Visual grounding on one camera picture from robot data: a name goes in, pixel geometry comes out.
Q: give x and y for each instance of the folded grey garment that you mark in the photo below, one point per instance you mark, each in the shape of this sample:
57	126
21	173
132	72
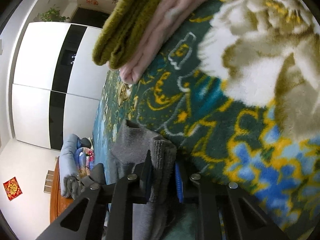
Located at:
71	186

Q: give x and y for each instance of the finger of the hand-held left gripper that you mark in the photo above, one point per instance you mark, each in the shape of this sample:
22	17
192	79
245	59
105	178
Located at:
98	173

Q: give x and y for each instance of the red square wall decoration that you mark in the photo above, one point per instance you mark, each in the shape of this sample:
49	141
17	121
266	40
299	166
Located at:
12	188

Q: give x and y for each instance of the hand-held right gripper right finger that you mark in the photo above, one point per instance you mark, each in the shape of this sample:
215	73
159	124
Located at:
178	185

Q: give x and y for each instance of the folded pink garment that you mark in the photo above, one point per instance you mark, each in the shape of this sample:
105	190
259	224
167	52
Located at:
162	30

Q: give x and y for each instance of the blue floral blanket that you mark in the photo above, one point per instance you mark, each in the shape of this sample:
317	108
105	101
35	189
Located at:
250	105

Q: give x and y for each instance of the colourful printed quilt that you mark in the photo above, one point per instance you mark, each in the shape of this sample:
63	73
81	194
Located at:
85	160

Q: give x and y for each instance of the white wall fixture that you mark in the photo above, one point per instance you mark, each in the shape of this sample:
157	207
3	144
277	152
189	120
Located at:
48	181

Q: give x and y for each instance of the grey knit sweater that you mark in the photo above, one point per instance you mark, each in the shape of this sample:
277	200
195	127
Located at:
160	155

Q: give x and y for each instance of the small black object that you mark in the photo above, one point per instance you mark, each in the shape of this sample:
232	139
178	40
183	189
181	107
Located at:
85	141

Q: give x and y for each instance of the folded olive green garment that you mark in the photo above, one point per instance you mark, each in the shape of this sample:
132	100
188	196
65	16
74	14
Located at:
125	30

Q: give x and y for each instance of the white and black wardrobe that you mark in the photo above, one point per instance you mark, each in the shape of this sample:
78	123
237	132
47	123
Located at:
37	67

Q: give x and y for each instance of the red door decoration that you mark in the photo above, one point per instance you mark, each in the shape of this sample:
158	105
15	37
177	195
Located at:
91	1

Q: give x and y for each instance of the green potted plant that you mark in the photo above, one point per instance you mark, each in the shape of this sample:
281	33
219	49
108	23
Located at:
52	15

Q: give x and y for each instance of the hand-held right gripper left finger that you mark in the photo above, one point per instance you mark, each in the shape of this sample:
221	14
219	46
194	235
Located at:
143	180

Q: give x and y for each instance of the light blue bedding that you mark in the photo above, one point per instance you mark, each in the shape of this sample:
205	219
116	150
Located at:
70	155

